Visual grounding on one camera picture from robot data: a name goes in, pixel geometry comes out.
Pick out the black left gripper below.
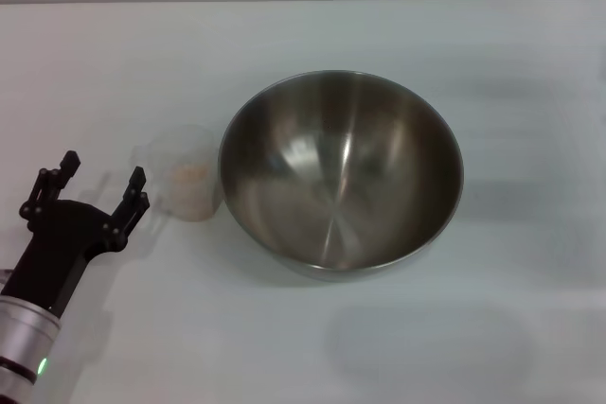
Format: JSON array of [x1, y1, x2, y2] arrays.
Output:
[[0, 149, 152, 320]]

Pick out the clear plastic measuring cup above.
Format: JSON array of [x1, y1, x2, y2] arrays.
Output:
[[132, 123, 222, 223]]

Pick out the white rice grains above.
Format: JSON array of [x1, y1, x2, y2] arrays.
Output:
[[165, 162, 215, 222]]

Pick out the stainless steel mixing bowl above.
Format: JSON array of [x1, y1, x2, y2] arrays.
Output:
[[217, 69, 465, 282]]

